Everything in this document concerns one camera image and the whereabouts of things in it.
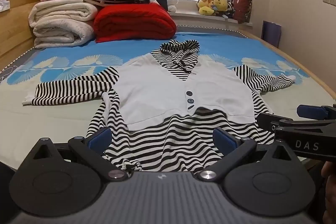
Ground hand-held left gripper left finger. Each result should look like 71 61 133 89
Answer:
31 126 130 182

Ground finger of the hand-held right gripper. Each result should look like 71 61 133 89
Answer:
297 104 336 121
256 113 294 136

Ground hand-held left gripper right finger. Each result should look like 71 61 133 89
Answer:
196 127 298 182

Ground striped hooded top white vest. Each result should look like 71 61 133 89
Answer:
21 40 297 172

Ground person's right hand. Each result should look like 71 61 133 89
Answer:
321 160 336 212

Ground blue patterned bed sheet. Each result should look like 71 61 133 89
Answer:
0 30 336 188

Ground purple flat board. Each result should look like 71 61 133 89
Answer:
262 21 282 48

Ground red cushion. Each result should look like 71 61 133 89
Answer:
232 0 253 24

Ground red folded blanket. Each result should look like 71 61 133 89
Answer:
93 2 177 43

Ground white folded quilt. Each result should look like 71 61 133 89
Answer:
28 0 99 50

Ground white windowsill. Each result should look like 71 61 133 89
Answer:
171 10 255 28

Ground yellow plush toy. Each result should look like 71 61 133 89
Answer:
212 0 229 16
197 0 215 16

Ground dark dotted trim cloth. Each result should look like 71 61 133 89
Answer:
77 0 151 8

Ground white plush toy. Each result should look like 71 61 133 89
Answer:
166 0 179 13

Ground wooden bed frame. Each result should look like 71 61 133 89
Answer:
243 30 336 100

